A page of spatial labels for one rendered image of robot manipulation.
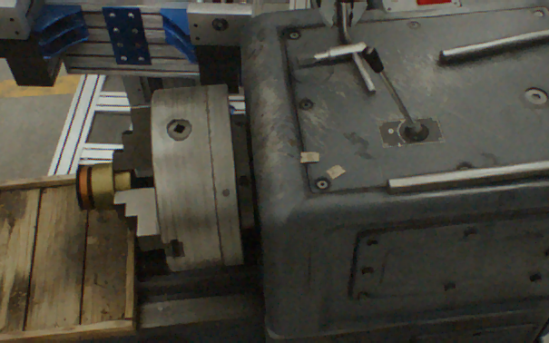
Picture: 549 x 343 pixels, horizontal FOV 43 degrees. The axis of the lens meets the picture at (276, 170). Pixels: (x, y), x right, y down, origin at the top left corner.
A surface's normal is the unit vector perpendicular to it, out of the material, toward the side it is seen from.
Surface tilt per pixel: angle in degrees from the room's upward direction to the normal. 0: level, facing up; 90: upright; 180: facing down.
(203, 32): 90
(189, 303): 0
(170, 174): 34
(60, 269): 0
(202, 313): 0
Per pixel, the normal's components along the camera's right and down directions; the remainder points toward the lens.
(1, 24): -0.06, 0.79
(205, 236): 0.10, 0.59
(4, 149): -0.02, -0.62
